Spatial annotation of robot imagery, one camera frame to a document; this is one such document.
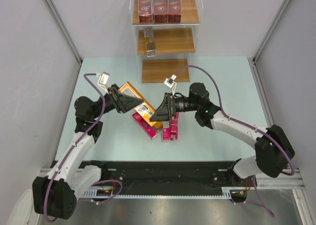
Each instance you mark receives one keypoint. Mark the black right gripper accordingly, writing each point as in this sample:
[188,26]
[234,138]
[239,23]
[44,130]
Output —
[167,109]

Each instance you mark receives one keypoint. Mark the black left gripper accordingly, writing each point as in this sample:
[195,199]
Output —
[121,102]

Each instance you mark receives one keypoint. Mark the orange toothpaste box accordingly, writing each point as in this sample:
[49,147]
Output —
[145,110]

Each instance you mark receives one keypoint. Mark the pink Be You toothpaste box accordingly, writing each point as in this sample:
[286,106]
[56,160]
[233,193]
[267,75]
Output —
[149,130]

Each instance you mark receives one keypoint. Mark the silver gold R.O toothpaste box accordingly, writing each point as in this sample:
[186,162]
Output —
[151,50]

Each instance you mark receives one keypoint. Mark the red foil toothpaste box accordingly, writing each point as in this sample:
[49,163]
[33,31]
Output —
[145,11]

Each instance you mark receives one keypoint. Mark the red 3D toothpaste box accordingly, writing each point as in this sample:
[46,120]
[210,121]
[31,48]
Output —
[174,11]

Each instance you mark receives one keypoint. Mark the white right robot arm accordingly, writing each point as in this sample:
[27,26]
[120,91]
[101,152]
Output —
[273,151]

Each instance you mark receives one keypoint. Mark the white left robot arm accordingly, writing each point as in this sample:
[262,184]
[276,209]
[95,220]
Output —
[55,195]

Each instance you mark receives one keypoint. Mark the acrylic three-tier wooden shelf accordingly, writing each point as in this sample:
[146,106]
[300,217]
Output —
[175,42]

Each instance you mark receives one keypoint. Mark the pink toothpaste box middle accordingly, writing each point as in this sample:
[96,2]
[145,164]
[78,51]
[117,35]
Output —
[166,135]

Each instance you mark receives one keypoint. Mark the pink toothpaste box right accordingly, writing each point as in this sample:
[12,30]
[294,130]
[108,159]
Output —
[174,127]

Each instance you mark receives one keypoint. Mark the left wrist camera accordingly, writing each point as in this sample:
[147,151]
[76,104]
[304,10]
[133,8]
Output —
[102,81]

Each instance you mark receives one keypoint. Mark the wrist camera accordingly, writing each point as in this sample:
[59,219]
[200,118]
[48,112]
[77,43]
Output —
[102,81]
[170,82]

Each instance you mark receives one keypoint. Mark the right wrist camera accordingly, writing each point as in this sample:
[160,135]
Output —
[170,82]

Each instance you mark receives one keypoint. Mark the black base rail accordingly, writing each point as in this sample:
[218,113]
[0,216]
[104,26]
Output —
[167,176]

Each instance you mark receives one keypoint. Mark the white cable duct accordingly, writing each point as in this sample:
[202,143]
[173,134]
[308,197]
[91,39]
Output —
[100,194]

